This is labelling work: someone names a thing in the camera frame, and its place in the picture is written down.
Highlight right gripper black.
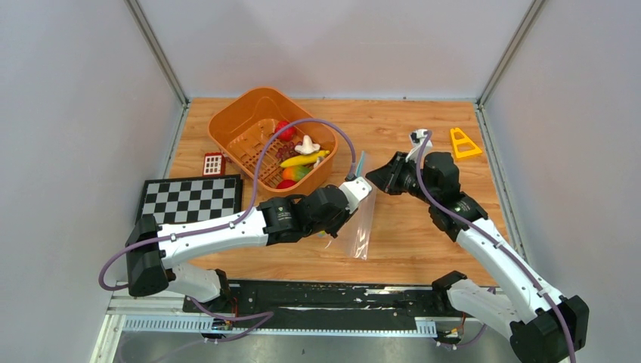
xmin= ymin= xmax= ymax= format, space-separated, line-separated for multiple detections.
xmin=364 ymin=152 xmax=436 ymax=206

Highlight clear zip top bag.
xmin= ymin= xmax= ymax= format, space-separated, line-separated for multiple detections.
xmin=323 ymin=149 xmax=377 ymax=262

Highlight white toy mushroom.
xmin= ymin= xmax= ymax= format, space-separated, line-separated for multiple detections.
xmin=294 ymin=135 xmax=321 ymax=155

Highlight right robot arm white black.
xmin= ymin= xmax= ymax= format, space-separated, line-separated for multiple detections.
xmin=366 ymin=152 xmax=589 ymax=362

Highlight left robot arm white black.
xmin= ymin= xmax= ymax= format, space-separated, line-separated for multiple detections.
xmin=125 ymin=182 xmax=370 ymax=312

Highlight orange green toy mango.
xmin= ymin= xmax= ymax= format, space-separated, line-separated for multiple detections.
xmin=282 ymin=165 xmax=312 ymax=182

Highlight red toy tomato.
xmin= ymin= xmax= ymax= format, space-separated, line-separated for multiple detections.
xmin=277 ymin=179 xmax=297 ymax=190

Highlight yellow toy banana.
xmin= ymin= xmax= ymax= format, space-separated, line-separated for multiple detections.
xmin=280 ymin=150 xmax=330 ymax=168

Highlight orange plastic basket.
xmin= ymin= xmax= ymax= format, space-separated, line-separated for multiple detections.
xmin=208 ymin=87 xmax=339 ymax=197

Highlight purple toy grapes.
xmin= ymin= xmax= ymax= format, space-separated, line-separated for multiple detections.
xmin=276 ymin=141 xmax=299 ymax=162

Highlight yellow triangular plastic stand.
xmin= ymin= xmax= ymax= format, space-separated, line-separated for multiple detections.
xmin=449 ymin=127 xmax=483 ymax=161

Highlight red toy apple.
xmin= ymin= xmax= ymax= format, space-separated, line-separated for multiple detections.
xmin=274 ymin=120 xmax=297 ymax=142

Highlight red white grid block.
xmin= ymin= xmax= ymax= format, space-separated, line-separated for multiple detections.
xmin=202 ymin=152 xmax=226 ymax=176

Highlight black white checkerboard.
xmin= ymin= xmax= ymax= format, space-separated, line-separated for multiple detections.
xmin=135 ymin=175 xmax=243 ymax=225

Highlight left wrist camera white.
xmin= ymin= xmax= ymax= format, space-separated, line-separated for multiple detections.
xmin=339 ymin=176 xmax=372 ymax=214

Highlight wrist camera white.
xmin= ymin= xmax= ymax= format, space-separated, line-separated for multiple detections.
xmin=405 ymin=129 xmax=433 ymax=162
xmin=339 ymin=176 xmax=372 ymax=214

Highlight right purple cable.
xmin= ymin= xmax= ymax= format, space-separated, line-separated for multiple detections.
xmin=414 ymin=130 xmax=578 ymax=363

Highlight purple cable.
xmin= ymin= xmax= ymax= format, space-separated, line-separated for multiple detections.
xmin=414 ymin=130 xmax=578 ymax=363
xmin=97 ymin=118 xmax=358 ymax=345

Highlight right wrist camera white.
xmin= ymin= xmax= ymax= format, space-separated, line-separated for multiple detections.
xmin=405 ymin=129 xmax=433 ymax=162

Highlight black mounting base plate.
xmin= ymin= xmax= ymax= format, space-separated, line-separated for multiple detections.
xmin=183 ymin=280 xmax=464 ymax=330

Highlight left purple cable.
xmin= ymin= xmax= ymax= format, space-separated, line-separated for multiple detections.
xmin=97 ymin=118 xmax=358 ymax=345

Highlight white slotted cable duct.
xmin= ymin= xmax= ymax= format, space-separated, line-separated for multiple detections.
xmin=122 ymin=316 xmax=438 ymax=339

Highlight right aluminium frame post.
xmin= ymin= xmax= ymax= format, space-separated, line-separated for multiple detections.
xmin=476 ymin=0 xmax=547 ymax=107

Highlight aluminium frame post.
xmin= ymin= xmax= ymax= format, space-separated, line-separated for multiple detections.
xmin=476 ymin=0 xmax=547 ymax=107
xmin=124 ymin=0 xmax=190 ymax=108

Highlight left aluminium frame post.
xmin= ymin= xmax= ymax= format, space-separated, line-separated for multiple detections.
xmin=124 ymin=0 xmax=190 ymax=108

